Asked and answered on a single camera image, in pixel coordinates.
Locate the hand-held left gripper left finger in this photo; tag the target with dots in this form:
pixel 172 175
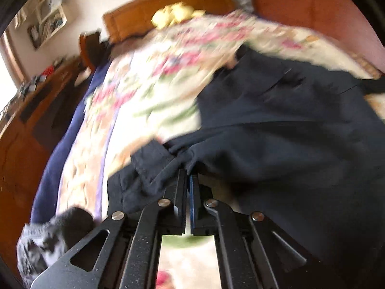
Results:
pixel 180 200

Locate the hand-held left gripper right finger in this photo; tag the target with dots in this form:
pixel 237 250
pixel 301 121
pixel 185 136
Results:
pixel 192 200

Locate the black garment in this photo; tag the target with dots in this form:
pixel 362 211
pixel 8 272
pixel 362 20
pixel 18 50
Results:
pixel 270 132

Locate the floral blanket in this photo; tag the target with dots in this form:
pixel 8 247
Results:
pixel 156 75

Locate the navy bed sheet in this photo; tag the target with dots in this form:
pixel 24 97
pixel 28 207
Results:
pixel 63 144

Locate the dark cloth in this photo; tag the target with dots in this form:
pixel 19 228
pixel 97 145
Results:
pixel 54 237

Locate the wooden desk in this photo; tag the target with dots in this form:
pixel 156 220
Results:
pixel 27 132

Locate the wooden chair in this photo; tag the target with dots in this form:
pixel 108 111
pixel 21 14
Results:
pixel 90 48

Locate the small red object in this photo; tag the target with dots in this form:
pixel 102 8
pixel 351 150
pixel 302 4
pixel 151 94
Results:
pixel 48 71

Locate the yellow plush toy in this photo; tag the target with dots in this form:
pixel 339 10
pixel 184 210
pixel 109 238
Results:
pixel 173 15

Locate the wooden headboard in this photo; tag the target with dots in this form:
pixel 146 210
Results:
pixel 141 15

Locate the wooden wardrobe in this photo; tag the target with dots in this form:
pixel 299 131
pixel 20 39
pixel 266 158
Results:
pixel 306 9

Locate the wall shelf with books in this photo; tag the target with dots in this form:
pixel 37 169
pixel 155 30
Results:
pixel 48 27

